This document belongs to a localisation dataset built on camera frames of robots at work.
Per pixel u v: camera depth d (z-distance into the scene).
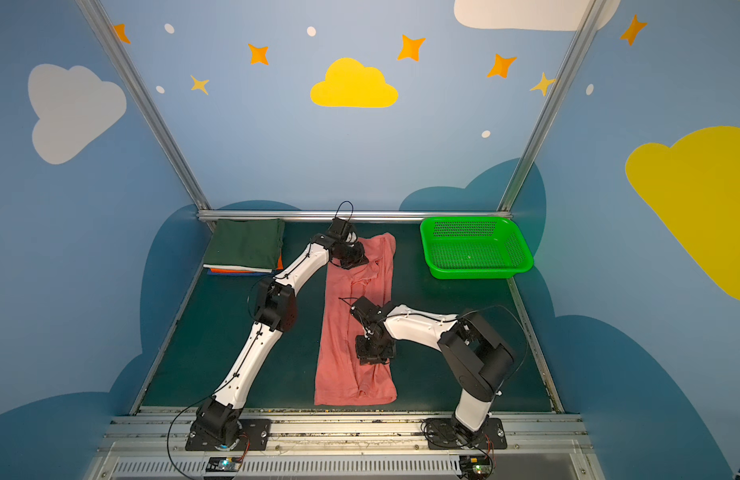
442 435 0.76
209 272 1.04
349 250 1.01
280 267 1.08
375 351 0.77
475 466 0.71
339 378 0.83
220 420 0.65
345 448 0.73
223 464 0.71
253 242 1.06
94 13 0.68
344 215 0.98
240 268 1.04
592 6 0.69
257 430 0.75
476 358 0.47
